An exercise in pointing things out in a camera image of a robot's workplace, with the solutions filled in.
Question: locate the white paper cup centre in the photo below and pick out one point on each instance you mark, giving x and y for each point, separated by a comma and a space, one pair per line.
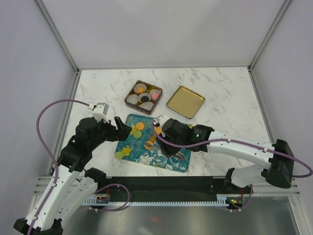
144, 94

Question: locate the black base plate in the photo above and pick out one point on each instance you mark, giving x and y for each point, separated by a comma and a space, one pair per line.
170, 188

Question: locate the green sandwich cookie edge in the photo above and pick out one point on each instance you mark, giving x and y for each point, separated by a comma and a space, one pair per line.
119, 155

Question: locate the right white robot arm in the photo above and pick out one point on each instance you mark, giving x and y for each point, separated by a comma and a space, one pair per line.
271, 162

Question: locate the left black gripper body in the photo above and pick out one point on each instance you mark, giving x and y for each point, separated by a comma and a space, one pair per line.
105, 132

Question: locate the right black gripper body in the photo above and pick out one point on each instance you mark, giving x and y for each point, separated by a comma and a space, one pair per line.
177, 141

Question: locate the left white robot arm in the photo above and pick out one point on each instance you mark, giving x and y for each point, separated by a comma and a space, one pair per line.
55, 207

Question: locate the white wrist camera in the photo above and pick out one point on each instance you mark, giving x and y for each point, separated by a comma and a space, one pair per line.
160, 120
99, 112

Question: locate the orange dotted round cookie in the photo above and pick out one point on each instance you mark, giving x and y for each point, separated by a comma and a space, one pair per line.
157, 130

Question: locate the orange dotted cookie packed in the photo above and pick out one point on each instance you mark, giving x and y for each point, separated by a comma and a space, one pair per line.
140, 90

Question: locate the white paper cup top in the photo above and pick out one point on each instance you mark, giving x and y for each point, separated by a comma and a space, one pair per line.
140, 85

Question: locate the white paper cup right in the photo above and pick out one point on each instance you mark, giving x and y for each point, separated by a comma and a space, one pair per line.
154, 91

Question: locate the white slotted cable duct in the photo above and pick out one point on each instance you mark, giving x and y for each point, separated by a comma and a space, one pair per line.
95, 201

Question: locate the white paper cup bottom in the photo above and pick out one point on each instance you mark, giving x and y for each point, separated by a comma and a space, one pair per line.
147, 106

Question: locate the gold tin lid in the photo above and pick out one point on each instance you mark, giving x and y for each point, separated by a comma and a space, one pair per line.
185, 102

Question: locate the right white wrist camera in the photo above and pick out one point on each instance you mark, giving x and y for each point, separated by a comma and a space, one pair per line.
160, 120

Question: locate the dark square cookie tin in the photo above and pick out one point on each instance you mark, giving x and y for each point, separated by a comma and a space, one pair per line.
149, 88

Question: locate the green sandwich cookie upper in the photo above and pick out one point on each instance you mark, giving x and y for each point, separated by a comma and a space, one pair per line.
137, 134

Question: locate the white paper cup left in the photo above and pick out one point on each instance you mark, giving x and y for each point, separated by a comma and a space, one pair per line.
132, 99

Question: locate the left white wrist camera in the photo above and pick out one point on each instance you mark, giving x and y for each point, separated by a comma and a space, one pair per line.
99, 112

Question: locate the white paper cup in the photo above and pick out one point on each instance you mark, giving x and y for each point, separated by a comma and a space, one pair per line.
132, 99
144, 94
147, 106
154, 91
140, 85

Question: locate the teal floral tray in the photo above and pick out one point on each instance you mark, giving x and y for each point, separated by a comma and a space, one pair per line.
134, 150

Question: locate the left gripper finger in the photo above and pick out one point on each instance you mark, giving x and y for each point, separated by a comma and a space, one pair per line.
125, 131
119, 132

